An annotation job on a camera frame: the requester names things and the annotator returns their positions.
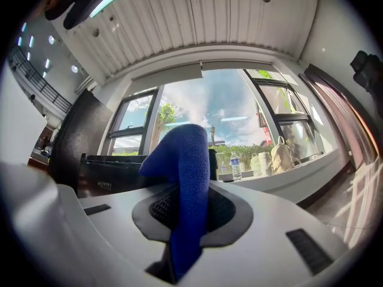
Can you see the brown wooden panel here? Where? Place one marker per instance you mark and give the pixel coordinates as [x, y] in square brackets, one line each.
[338, 112]

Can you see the black oval device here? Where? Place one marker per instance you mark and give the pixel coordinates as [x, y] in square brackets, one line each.
[86, 4]

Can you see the white roller blind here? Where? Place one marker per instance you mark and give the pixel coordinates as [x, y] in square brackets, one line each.
[167, 73]

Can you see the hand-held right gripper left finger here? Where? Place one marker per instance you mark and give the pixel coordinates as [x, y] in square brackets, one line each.
[113, 220]

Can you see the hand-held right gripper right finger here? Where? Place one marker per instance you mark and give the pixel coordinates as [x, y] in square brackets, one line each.
[263, 250]

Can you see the cream fabric bag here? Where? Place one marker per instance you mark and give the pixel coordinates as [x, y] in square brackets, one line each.
[281, 157]

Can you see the blue cleaning cloth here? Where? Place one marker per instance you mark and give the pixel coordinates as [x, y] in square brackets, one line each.
[185, 166]

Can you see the grey window ledge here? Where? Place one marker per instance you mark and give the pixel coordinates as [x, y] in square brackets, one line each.
[284, 184]

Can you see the clear plastic water bottle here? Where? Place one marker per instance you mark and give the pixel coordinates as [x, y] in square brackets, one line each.
[236, 166]

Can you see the black metal railing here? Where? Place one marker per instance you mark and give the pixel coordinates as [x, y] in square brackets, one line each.
[45, 85]

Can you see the dark window frame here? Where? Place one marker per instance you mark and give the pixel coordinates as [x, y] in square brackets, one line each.
[152, 121]

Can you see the white jug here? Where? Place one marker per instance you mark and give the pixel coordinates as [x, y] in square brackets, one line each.
[263, 164]

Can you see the small black mini fridge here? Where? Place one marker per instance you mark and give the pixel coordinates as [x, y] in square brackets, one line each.
[119, 175]

